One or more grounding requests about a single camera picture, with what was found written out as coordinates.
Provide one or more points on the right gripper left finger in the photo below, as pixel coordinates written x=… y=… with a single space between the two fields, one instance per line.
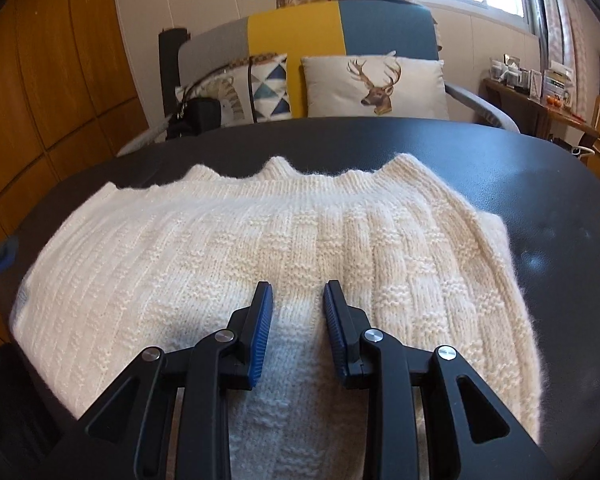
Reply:
x=170 y=408

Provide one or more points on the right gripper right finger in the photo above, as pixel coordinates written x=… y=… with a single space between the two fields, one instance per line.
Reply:
x=427 y=410

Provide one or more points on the white knitted sweater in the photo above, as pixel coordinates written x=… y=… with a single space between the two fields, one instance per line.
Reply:
x=168 y=265

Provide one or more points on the black handbag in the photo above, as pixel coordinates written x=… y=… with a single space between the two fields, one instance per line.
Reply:
x=221 y=99

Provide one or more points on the deer print pillow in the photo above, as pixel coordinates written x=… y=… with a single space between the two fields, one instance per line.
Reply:
x=374 y=86

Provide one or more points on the wooden side table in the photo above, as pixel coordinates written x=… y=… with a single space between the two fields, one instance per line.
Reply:
x=536 y=119

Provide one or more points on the geometric triangle pillow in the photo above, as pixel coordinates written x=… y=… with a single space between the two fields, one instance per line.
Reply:
x=269 y=91

